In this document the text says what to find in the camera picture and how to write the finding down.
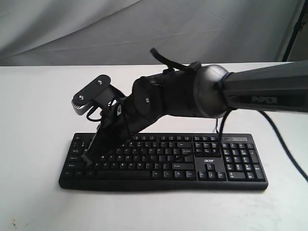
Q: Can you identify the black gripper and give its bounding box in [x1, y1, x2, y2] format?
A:
[81, 96, 132, 164]

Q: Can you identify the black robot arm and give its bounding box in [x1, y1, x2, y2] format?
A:
[82, 61, 308, 164]

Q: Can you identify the black acer keyboard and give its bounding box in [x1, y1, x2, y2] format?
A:
[59, 133, 269, 192]

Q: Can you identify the grey backdrop cloth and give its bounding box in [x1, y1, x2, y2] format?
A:
[0, 0, 304, 66]

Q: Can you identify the black tripod stand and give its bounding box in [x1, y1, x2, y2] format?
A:
[282, 0, 308, 62]

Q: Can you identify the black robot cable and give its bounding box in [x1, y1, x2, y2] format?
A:
[211, 109, 308, 182]

